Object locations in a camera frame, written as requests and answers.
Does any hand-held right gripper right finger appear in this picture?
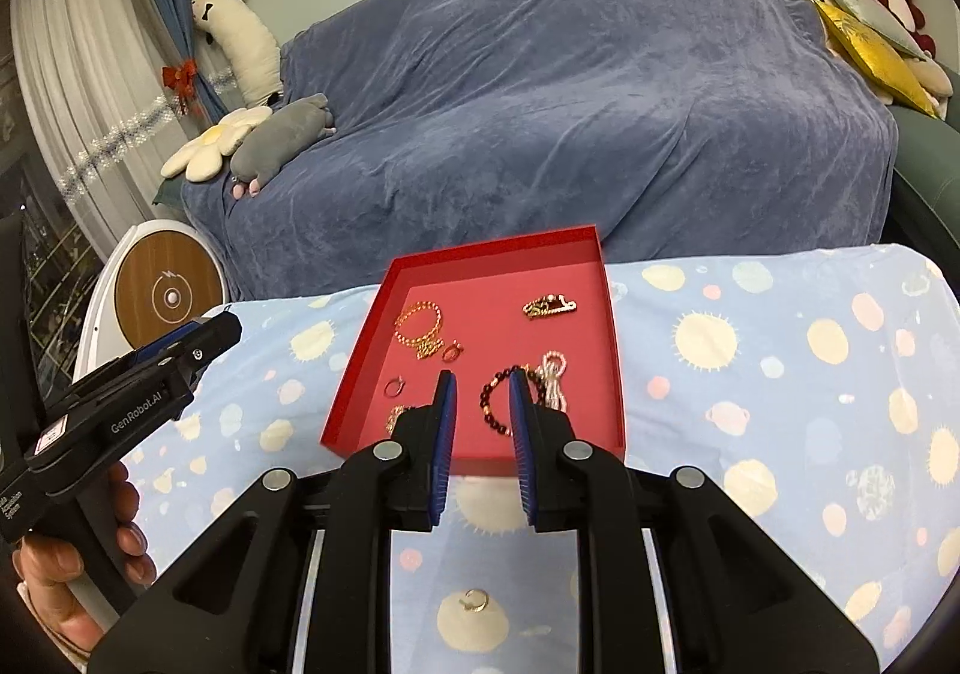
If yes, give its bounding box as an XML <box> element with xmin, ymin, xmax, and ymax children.
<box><xmin>507</xmin><ymin>372</ymin><xmax>880</xmax><ymax>674</ymax></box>

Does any grey cushion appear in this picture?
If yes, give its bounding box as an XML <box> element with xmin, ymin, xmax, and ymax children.
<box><xmin>799</xmin><ymin>0</ymin><xmax>931</xmax><ymax>61</ymax></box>

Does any flower shaped cushion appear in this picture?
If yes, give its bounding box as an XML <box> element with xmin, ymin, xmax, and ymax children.
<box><xmin>160</xmin><ymin>106</ymin><xmax>273</xmax><ymax>182</ymax></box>

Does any gold chain bracelet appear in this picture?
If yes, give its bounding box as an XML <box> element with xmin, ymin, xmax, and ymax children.
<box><xmin>394</xmin><ymin>300</ymin><xmax>445</xmax><ymax>362</ymax></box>

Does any yellow cushion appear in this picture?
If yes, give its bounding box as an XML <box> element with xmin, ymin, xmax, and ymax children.
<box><xmin>814</xmin><ymin>0</ymin><xmax>942</xmax><ymax>121</ymax></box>

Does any dark beaded bracelet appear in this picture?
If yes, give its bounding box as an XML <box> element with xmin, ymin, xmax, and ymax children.
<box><xmin>480</xmin><ymin>364</ymin><xmax>545</xmax><ymax>437</ymax></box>

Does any red ribbon bow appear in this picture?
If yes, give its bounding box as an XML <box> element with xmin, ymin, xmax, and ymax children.
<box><xmin>163</xmin><ymin>58</ymin><xmax>200</xmax><ymax>116</ymax></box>

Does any blue covered sofa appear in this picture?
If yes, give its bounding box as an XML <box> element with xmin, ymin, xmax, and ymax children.
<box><xmin>180</xmin><ymin>0</ymin><xmax>899</xmax><ymax>304</ymax></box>

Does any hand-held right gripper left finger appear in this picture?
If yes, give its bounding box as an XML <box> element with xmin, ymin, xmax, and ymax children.
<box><xmin>86</xmin><ymin>370</ymin><xmax>460</xmax><ymax>674</ymax></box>

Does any white exercise machine wooden disc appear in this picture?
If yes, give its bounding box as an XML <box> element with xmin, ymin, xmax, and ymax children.
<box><xmin>75</xmin><ymin>218</ymin><xmax>226</xmax><ymax>383</ymax></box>

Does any grey plush toy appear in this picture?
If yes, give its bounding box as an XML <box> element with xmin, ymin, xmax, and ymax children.
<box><xmin>229</xmin><ymin>93</ymin><xmax>337</xmax><ymax>199</ymax></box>

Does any long white plush toy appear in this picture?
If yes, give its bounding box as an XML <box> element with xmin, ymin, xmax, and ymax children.
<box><xmin>189</xmin><ymin>0</ymin><xmax>284</xmax><ymax>113</ymax></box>

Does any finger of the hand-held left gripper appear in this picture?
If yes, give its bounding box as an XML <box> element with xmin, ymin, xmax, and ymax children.
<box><xmin>133</xmin><ymin>310</ymin><xmax>242</xmax><ymax>365</ymax></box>
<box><xmin>54</xmin><ymin>344</ymin><xmax>216</xmax><ymax>422</ymax></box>

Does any green sofa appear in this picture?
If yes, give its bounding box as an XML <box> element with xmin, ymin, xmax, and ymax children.
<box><xmin>772</xmin><ymin>0</ymin><xmax>960</xmax><ymax>248</ymax></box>

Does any person's left hand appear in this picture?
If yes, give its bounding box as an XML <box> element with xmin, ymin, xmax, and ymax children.
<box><xmin>13</xmin><ymin>460</ymin><xmax>160</xmax><ymax>654</ymax></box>

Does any silver tinsel garland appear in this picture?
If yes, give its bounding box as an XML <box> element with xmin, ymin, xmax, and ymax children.
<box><xmin>58</xmin><ymin>70</ymin><xmax>241</xmax><ymax>195</ymax></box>

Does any red cardboard box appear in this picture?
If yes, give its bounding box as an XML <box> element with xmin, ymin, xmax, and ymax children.
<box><xmin>320</xmin><ymin>224</ymin><xmax>627</xmax><ymax>479</ymax></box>

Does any white curtain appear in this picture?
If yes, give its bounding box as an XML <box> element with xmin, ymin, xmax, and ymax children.
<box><xmin>11</xmin><ymin>0</ymin><xmax>218</xmax><ymax>255</ymax></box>

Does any pearl bracelet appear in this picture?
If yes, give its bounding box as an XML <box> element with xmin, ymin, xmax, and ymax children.
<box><xmin>534</xmin><ymin>353</ymin><xmax>571</xmax><ymax>413</ymax></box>

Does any beige plush toy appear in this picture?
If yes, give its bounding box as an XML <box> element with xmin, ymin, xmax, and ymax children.
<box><xmin>870</xmin><ymin>55</ymin><xmax>955</xmax><ymax>109</ymax></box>

